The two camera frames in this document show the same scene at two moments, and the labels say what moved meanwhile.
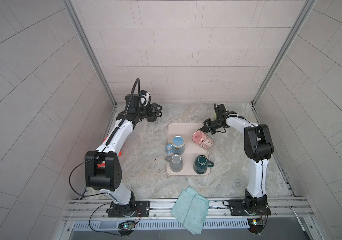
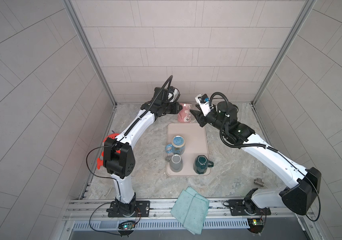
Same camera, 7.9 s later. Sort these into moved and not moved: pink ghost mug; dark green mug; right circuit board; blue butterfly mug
Moved: pink ghost mug
Not moved: dark green mug; blue butterfly mug; right circuit board
